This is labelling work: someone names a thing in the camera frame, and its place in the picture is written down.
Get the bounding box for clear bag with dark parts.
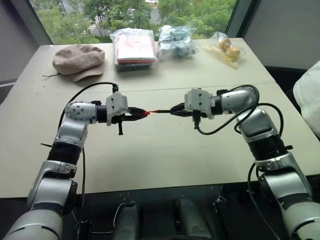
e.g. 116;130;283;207
156;24;199;62

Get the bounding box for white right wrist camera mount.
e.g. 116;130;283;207
184;87;216;120

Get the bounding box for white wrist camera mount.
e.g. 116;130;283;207
105;91;129;127
184;87;216;120

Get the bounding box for black marker with red tip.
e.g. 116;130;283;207
149;108;176;115

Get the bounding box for clear bag with red cloth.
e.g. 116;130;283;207
109;28;161;74

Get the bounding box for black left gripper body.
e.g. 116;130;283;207
111;107;133;136

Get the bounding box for green trees outside window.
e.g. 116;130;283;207
32;0;238;46

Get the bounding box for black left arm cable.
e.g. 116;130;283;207
57;82;120;240

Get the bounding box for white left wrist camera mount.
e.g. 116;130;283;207
105;91;129;127

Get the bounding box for black base under table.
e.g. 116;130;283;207
71;174;320;240

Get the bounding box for dark rounded shape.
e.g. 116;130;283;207
172;197;214;240
112;201;142;240

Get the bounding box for beige cloth cap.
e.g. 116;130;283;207
41;44;106;83

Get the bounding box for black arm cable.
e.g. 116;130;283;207
57;82;120;240
192;84;285;240

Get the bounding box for clear bag with bread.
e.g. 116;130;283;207
203;31;247;71

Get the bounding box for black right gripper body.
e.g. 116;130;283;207
183;103;209;120

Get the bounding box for round brown bread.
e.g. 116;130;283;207
226;47;241;61
218;38;232;51

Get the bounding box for white cloth at right edge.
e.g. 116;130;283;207
292;59;320;140

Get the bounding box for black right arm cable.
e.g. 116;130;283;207
192;84;285;240

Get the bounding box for thin white wire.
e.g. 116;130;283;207
111;202;126;229

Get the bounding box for dark window frame post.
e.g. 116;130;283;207
225;0;252;40
26;0;54;46

